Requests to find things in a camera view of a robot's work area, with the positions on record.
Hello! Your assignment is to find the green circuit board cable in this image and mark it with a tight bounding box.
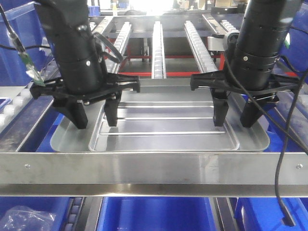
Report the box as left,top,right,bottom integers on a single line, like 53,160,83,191
0,4,46,87

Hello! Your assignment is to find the steel divider rail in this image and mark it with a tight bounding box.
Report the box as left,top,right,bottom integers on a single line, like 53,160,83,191
0,16,113,152
202,13,308,152

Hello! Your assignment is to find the white roller track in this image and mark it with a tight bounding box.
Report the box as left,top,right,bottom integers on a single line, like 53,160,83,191
0,60,58,134
220,20,239,33

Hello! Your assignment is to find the blue bin lower centre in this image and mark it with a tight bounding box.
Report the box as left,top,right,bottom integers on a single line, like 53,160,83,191
97,197,217,231

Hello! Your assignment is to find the silver metal tray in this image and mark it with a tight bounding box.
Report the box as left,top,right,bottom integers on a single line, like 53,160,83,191
51,78,270,152

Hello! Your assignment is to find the blue bin lower left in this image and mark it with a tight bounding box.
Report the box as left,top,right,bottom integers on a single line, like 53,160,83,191
0,196,71,231

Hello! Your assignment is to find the left white roller track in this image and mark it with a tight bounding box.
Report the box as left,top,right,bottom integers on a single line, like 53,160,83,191
0,60,58,134

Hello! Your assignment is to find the clear plastic bag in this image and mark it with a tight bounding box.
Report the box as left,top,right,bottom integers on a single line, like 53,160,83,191
0,205,57,231

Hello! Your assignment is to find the centre roller track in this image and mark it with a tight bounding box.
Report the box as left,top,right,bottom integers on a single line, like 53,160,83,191
151,21,167,79

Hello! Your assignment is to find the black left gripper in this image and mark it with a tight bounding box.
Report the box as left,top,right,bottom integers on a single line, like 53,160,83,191
30,72,141,129

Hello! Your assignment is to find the right steel divider rail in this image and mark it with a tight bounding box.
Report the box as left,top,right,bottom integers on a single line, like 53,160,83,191
202,13,308,152

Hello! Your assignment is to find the blue bin upper left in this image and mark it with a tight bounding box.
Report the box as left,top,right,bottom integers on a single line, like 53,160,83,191
0,0,53,86

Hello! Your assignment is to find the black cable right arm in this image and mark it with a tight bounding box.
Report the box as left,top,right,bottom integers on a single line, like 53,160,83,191
223,52,308,227

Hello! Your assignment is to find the centre-right roller track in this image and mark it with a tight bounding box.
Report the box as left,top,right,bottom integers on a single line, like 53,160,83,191
184,21,218,73

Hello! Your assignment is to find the blue bin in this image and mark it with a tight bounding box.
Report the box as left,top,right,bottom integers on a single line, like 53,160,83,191
234,197,308,231
0,196,71,231
280,0,308,71
97,197,217,231
0,0,53,86

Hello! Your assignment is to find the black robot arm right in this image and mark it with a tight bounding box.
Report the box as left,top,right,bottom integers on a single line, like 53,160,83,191
190,0,303,128

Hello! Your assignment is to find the red metal frame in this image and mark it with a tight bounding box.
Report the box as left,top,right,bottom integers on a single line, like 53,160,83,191
105,36,296,77

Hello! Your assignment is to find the lower roller track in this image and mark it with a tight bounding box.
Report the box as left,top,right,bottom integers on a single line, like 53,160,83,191
63,197,84,231

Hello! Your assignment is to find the blue bin lower right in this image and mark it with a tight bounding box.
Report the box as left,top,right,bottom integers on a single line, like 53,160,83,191
234,197,308,231

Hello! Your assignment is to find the left steel divider rail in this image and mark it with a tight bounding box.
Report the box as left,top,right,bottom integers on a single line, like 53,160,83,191
0,16,113,152

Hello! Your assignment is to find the blue bin upper right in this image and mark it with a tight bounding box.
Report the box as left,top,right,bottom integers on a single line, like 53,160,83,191
280,0,308,71

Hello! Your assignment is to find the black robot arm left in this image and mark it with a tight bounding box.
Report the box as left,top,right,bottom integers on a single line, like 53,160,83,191
30,0,140,129

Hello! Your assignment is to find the right white roller track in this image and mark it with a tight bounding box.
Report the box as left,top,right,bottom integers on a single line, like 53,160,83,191
220,20,239,33

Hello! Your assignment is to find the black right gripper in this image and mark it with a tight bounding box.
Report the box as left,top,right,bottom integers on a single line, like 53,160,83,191
190,70,300,128

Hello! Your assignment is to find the centre-left roller track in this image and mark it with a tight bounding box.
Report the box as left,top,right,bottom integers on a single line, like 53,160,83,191
105,22,131,74

